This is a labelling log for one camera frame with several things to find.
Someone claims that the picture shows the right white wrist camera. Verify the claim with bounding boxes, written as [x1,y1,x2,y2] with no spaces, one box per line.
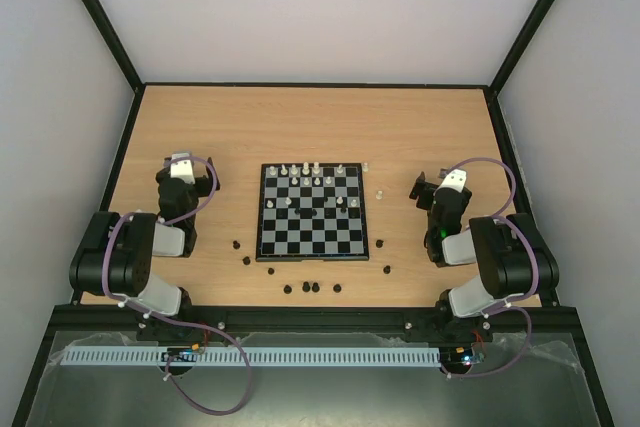
[439,169,467,193]

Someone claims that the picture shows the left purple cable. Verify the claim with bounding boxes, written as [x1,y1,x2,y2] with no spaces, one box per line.
[101,156,253,416]

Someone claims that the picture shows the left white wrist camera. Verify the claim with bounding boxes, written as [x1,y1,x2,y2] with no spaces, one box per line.
[169,152,195,185]

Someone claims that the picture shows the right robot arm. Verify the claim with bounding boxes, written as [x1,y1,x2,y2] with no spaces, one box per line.
[409,169,559,343]

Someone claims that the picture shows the black silver chess board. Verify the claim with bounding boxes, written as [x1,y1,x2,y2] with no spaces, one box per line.
[255,162,370,262]

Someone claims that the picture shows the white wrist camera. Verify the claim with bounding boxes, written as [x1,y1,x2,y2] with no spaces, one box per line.
[169,152,195,185]
[439,169,467,193]

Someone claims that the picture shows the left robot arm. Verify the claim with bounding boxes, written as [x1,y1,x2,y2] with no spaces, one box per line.
[69,152,220,340]

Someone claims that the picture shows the grey slotted cable duct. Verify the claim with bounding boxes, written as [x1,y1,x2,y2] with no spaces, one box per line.
[60,346,441,368]

